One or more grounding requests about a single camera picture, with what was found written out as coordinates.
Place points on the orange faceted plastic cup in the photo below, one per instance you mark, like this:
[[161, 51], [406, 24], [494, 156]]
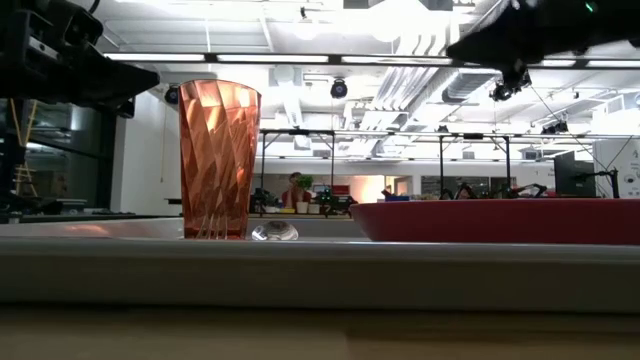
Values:
[[220, 165]]

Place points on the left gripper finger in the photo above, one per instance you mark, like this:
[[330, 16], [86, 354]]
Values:
[[120, 82]]

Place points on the red sign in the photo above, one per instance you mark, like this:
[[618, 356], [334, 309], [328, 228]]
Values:
[[340, 190]]

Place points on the pink plastic plate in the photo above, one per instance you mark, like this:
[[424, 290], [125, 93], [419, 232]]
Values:
[[500, 222]]

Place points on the black aluminium rig frame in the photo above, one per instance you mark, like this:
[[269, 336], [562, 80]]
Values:
[[335, 58]]

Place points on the shiny metal spoon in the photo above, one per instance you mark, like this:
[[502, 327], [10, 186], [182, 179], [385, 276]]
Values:
[[275, 231]]

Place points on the black background rig frame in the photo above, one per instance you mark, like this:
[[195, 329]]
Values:
[[297, 132], [472, 135]]

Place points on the dark computer monitor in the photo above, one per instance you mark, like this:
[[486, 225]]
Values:
[[572, 175]]

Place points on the green potted plant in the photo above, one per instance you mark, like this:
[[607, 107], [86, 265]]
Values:
[[305, 182]]

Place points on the person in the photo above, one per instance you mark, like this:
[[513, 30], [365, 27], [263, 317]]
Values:
[[295, 196]]

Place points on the black hanging light cluster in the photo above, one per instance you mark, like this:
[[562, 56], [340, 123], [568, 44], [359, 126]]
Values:
[[511, 82]]

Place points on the grey plastic tray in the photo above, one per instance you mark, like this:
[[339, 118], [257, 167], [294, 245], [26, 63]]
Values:
[[300, 275]]

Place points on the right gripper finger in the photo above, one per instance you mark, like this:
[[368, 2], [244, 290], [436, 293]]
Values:
[[490, 42]]

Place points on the white poster board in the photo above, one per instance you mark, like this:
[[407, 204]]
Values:
[[625, 170]]

